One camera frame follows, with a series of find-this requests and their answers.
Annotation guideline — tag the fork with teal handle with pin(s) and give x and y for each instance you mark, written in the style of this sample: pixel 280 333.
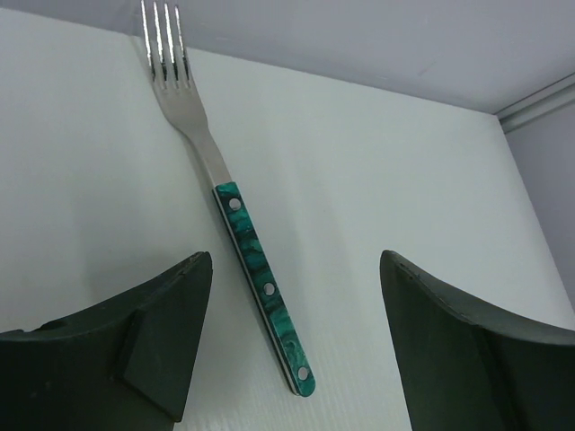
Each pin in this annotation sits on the fork with teal handle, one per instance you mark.
pixel 179 100

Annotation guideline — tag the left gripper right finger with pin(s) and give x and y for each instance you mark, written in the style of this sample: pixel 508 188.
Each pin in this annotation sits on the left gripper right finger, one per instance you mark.
pixel 466 364

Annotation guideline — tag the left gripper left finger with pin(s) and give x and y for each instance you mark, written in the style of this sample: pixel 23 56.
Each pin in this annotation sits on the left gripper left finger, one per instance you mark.
pixel 123 364

